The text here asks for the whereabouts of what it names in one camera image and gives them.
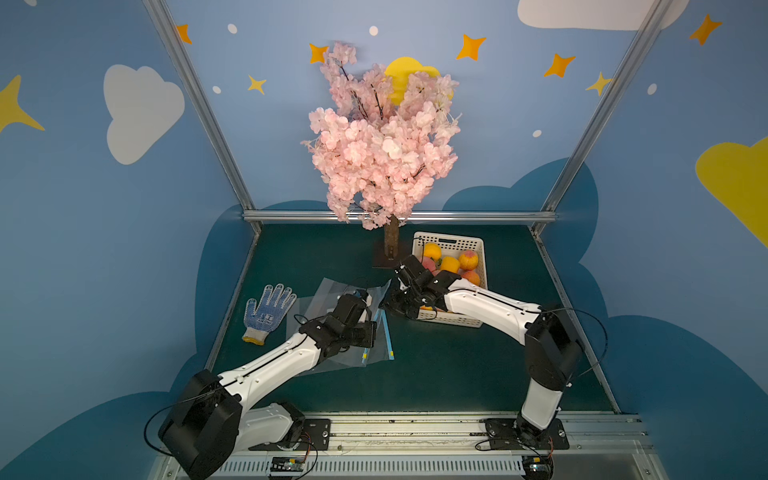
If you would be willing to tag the pink cherry blossom tree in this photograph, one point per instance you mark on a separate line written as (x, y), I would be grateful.
(385, 142)

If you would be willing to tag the blue dotted work glove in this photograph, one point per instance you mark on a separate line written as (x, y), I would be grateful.
(262, 316)

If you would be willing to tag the yellow peach red spot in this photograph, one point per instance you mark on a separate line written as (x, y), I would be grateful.
(450, 264)

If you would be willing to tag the clear zip-top bag blue zipper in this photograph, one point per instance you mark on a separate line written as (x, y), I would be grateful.
(378, 330)

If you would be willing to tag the yellow peach far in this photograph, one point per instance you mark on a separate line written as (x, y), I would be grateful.
(432, 251)

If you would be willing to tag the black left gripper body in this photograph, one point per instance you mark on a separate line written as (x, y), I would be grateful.
(363, 332)

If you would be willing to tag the left aluminium corner post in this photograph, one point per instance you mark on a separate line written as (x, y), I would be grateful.
(162, 19)

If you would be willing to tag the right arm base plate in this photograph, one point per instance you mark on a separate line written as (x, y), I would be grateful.
(509, 434)

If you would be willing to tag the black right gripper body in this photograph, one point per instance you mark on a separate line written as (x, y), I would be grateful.
(402, 297)

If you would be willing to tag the small yellow-red peach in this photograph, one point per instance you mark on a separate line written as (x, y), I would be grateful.
(468, 260)

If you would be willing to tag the aluminium corner post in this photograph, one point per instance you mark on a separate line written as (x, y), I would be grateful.
(638, 49)
(162, 19)

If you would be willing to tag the left green circuit board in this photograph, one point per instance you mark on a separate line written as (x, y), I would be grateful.
(287, 466)

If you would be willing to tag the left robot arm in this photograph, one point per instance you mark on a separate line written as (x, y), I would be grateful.
(211, 420)

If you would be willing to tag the white perforated plastic basket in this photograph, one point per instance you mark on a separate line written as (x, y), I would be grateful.
(453, 246)

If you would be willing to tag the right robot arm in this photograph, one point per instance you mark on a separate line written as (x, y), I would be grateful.
(552, 346)

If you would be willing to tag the pink peach upper left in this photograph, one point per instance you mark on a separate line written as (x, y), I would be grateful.
(430, 265)

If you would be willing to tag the orange-pink cracked peach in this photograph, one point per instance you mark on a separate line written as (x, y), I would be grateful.
(473, 277)

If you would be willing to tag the right aluminium corner post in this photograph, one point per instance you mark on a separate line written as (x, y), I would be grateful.
(638, 49)

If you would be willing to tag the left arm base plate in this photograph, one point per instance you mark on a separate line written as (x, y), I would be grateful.
(313, 434)

